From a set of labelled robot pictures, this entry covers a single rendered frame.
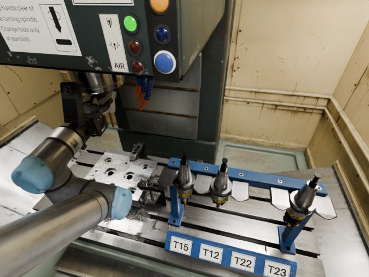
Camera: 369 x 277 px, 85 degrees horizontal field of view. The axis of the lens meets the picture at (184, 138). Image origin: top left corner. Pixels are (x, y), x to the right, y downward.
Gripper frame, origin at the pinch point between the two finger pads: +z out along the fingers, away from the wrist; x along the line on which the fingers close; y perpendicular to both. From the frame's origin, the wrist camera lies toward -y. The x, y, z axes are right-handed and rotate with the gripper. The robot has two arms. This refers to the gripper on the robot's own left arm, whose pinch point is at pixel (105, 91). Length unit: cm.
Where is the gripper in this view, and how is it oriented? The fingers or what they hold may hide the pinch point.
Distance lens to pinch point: 72.4
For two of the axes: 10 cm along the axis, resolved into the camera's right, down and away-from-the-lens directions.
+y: 0.3, 7.4, 6.7
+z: 2.0, -6.7, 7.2
